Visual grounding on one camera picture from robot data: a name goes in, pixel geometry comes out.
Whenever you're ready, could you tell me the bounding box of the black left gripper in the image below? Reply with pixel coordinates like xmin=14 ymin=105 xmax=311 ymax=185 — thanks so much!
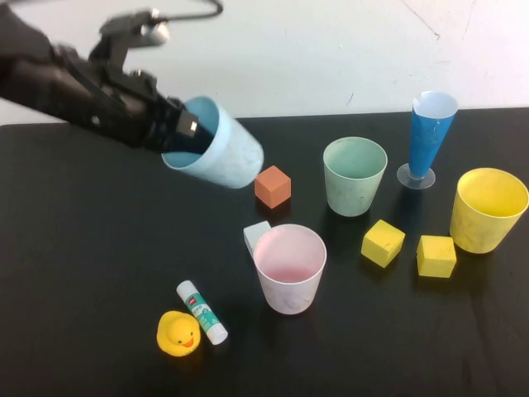
xmin=47 ymin=43 xmax=216 ymax=156

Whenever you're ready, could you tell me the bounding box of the light blue plastic cup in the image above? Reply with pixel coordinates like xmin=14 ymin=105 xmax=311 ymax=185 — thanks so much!
xmin=160 ymin=95 xmax=265 ymax=190

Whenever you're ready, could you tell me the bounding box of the green plastic cup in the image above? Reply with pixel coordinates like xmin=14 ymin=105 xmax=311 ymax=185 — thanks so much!
xmin=322 ymin=136 xmax=388 ymax=218

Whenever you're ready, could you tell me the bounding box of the yellow foam cube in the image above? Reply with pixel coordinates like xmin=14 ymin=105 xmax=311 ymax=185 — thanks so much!
xmin=360 ymin=218 xmax=406 ymax=270
xmin=415 ymin=234 xmax=457 ymax=278

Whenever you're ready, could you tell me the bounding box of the yellow plastic cup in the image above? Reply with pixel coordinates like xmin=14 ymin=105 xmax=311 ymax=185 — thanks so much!
xmin=449 ymin=167 xmax=529 ymax=255

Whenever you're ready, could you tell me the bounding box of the orange foam cube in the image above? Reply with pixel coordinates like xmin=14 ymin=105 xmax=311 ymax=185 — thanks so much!
xmin=254 ymin=165 xmax=293 ymax=209

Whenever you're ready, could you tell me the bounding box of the white foam cube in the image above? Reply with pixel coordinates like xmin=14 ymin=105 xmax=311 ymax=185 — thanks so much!
xmin=242 ymin=220 xmax=273 ymax=254

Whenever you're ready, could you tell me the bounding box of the white green glue stick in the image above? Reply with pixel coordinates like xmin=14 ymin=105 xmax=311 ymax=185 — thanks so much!
xmin=176 ymin=280 xmax=229 ymax=346

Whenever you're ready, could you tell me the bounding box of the pink plastic cup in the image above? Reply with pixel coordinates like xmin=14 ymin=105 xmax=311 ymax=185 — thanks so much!
xmin=252 ymin=223 xmax=328 ymax=316

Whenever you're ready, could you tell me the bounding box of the yellow rubber duck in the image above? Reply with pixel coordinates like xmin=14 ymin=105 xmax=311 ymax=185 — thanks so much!
xmin=155 ymin=310 xmax=203 ymax=356

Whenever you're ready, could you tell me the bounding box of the clear round plastic stand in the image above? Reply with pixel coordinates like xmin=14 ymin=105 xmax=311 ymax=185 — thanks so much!
xmin=396 ymin=162 xmax=436 ymax=190

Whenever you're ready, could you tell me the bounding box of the blue cone glass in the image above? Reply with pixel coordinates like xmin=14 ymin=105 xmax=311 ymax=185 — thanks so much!
xmin=408 ymin=90 xmax=459 ymax=179

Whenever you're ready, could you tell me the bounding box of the left silver black wrist camera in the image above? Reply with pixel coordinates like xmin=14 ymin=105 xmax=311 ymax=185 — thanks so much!
xmin=88 ymin=8 xmax=171 ymax=74

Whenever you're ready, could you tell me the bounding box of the left black camera cable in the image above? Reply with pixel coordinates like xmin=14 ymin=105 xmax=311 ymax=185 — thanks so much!
xmin=159 ymin=0 xmax=224 ymax=21

